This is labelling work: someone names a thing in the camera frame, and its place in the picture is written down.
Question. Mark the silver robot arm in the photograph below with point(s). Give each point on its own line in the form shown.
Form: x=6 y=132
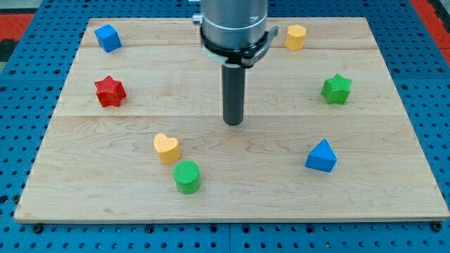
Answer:
x=232 y=24

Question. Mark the blue triangle block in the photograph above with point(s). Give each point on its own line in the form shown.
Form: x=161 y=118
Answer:
x=321 y=157

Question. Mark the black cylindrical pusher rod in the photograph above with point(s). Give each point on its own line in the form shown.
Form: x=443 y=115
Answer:
x=233 y=94

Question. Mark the green cylinder block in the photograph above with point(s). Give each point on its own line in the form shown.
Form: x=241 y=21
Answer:
x=187 y=177

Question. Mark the yellow heart block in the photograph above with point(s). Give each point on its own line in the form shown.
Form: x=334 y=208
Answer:
x=167 y=148

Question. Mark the wooden board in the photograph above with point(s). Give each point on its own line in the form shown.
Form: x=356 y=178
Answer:
x=99 y=165

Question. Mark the yellow hexagon block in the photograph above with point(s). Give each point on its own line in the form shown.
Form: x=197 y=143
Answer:
x=295 y=37

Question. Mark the green star block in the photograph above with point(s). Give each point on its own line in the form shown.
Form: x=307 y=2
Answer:
x=336 y=90

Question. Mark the red star block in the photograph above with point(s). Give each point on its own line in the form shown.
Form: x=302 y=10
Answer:
x=110 y=92

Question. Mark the blue cube block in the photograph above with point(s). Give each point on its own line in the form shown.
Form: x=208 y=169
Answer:
x=108 y=38

